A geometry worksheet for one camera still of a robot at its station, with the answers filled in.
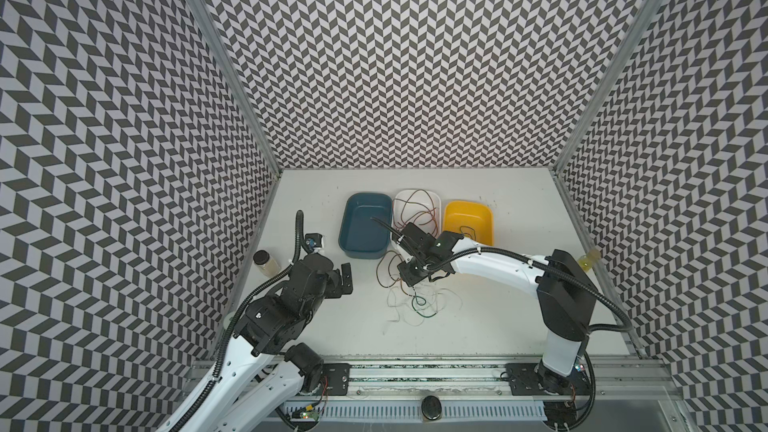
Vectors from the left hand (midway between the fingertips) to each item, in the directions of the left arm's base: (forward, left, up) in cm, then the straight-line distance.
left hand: (335, 267), depth 72 cm
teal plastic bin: (+20, -3, -18) cm, 27 cm away
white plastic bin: (+34, -23, -21) cm, 46 cm away
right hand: (+5, -18, -13) cm, 22 cm away
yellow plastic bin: (+27, -42, -21) cm, 54 cm away
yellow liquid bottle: (+5, -68, -9) cm, 69 cm away
